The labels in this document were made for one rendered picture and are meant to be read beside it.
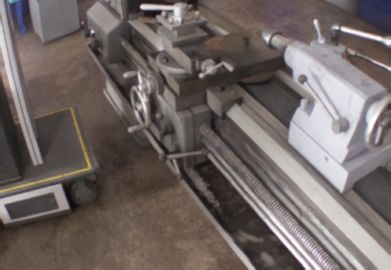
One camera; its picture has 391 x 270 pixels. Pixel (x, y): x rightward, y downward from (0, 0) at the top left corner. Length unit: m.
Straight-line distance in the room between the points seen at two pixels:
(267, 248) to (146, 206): 0.96
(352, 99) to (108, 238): 1.56
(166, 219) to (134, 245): 0.27
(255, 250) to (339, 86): 0.78
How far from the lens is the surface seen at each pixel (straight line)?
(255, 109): 1.77
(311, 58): 1.49
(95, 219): 2.49
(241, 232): 1.84
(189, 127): 1.82
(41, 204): 2.41
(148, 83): 1.84
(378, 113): 1.27
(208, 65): 1.68
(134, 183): 2.66
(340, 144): 1.40
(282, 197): 1.61
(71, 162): 2.39
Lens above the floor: 1.84
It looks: 36 degrees down
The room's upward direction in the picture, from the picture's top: 3 degrees counter-clockwise
